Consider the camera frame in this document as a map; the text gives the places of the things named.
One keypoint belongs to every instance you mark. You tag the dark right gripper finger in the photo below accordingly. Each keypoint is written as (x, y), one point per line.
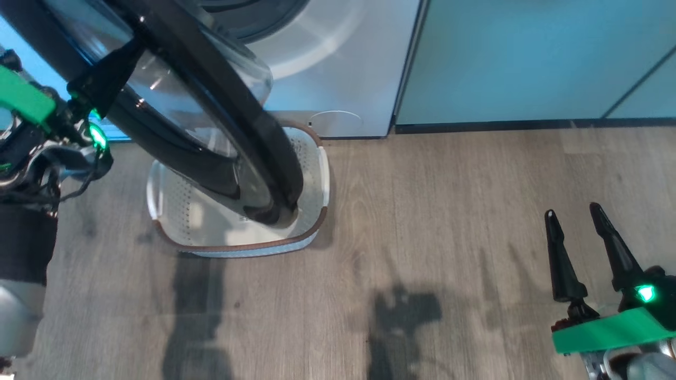
(565, 269)
(615, 253)

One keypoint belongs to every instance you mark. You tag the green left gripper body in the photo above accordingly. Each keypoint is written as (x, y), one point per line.
(26, 97)

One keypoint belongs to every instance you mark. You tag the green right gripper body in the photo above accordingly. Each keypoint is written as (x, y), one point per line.
(607, 330)

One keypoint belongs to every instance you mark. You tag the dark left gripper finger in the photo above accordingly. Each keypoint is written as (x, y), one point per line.
(105, 79)

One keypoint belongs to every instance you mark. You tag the black round glass washer door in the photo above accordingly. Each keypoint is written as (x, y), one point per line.
(211, 105)

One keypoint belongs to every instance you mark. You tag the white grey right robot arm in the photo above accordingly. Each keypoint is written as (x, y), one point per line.
(644, 367)

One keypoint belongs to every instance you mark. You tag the white front-load washing machine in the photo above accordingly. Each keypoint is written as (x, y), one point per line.
(343, 68)

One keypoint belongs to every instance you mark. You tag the white brown-rimmed laundry basket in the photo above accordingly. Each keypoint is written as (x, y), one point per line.
(211, 227)

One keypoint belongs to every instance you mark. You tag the pale green cabinet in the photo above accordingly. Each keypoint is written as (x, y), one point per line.
(501, 58)

